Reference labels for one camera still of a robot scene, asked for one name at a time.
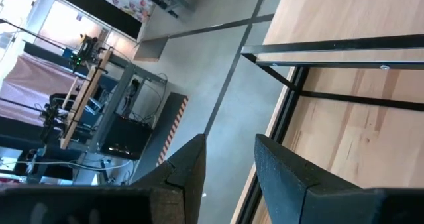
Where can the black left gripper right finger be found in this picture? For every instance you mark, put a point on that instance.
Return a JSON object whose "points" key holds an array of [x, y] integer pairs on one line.
{"points": [[291, 191]]}

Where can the background wooden robot workstation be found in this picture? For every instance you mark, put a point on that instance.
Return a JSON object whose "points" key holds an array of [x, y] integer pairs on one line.
{"points": [[87, 94]]}

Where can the pink cloth cover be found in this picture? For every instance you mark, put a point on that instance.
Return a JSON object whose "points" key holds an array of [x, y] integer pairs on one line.
{"points": [[26, 88]]}

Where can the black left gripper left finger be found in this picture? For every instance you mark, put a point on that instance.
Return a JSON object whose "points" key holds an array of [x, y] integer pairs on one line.
{"points": [[185, 184]]}

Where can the black partition panel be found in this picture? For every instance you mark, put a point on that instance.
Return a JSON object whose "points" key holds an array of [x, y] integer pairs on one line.
{"points": [[99, 10]]}

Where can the floral patterned cloth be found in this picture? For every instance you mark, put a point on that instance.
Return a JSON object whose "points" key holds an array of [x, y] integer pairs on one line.
{"points": [[126, 0]]}

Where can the black computer case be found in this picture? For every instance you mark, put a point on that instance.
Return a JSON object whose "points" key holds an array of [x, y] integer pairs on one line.
{"points": [[126, 138]]}

